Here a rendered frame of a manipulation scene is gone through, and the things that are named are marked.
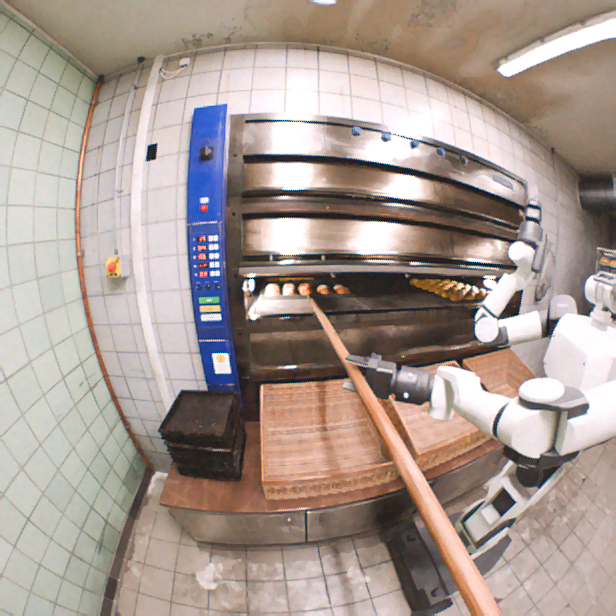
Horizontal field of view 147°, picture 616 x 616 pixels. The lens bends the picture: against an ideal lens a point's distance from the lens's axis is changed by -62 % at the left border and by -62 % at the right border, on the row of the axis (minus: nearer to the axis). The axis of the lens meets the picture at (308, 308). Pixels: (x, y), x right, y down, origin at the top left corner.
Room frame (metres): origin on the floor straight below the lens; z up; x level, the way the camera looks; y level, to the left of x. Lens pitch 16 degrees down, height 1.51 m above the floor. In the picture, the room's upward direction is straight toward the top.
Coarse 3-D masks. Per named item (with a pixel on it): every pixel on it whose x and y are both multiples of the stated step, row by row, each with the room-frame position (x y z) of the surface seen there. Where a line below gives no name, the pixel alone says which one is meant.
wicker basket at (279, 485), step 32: (288, 384) 0.96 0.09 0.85; (320, 384) 0.97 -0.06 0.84; (288, 416) 0.91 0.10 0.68; (320, 416) 0.93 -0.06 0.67; (288, 448) 0.78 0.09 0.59; (320, 448) 0.78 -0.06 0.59; (352, 448) 0.76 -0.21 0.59; (384, 448) 0.71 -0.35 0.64; (288, 480) 0.49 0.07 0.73; (320, 480) 0.51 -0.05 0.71; (352, 480) 0.53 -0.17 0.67; (384, 480) 0.55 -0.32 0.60
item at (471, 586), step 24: (336, 336) 0.71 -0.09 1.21; (360, 384) 0.44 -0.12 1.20; (384, 432) 0.29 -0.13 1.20; (408, 456) 0.22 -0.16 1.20; (408, 480) 0.18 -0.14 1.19; (432, 504) 0.13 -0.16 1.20; (432, 528) 0.10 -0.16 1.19; (456, 552) 0.05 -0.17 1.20; (456, 576) 0.02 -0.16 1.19; (480, 576) 0.00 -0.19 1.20; (480, 600) -0.03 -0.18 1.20
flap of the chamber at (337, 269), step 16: (240, 272) 0.82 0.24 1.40; (256, 272) 0.83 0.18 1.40; (272, 272) 0.84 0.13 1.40; (288, 272) 0.85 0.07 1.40; (304, 272) 0.85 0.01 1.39; (320, 272) 0.87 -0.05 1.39; (336, 272) 0.89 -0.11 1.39; (352, 272) 0.91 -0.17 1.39; (368, 272) 0.91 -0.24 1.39; (384, 272) 0.91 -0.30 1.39; (400, 272) 0.91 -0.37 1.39; (416, 272) 0.92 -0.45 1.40; (432, 272) 0.93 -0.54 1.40; (448, 272) 0.95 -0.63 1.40; (464, 272) 0.96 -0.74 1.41; (480, 272) 0.98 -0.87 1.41; (496, 272) 1.00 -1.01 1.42
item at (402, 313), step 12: (312, 312) 1.06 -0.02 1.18; (324, 312) 1.06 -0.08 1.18; (336, 312) 1.06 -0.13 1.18; (348, 312) 1.06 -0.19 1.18; (360, 312) 1.06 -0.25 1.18; (372, 312) 1.06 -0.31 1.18; (384, 312) 1.06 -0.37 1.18; (396, 312) 1.07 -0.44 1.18; (408, 312) 1.08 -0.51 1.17; (420, 312) 1.09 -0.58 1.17; (432, 312) 1.10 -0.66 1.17; (444, 312) 1.11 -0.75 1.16; (456, 312) 1.13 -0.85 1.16; (468, 312) 1.14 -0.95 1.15; (252, 324) 0.97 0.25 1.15; (264, 324) 0.98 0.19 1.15; (276, 324) 0.98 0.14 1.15; (288, 324) 0.99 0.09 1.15; (300, 324) 1.00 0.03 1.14
